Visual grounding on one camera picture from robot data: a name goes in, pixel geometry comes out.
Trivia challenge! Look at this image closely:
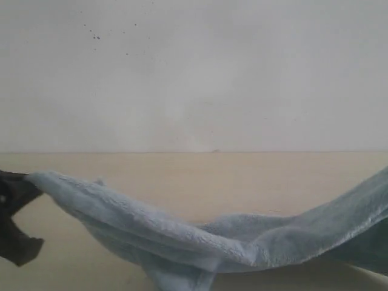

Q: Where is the light blue terry towel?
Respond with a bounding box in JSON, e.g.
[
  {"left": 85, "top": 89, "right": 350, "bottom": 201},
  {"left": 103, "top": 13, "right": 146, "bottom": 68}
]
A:
[{"left": 27, "top": 169, "right": 387, "bottom": 290}]

